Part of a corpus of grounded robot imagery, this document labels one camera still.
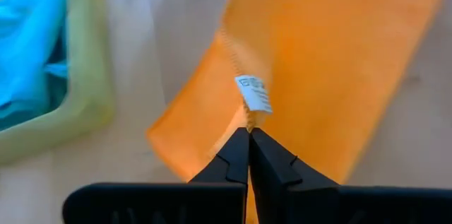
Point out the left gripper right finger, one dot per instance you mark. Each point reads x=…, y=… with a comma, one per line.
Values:
x=353, y=204

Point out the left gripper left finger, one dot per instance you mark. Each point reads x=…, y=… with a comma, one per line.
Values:
x=159, y=203

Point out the orange microfiber towel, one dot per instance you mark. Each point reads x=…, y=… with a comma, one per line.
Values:
x=318, y=58

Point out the light blue microfiber towel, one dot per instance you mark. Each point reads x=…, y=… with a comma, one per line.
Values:
x=24, y=40

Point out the yellow plastic tray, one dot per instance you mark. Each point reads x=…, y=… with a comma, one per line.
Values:
x=88, y=75

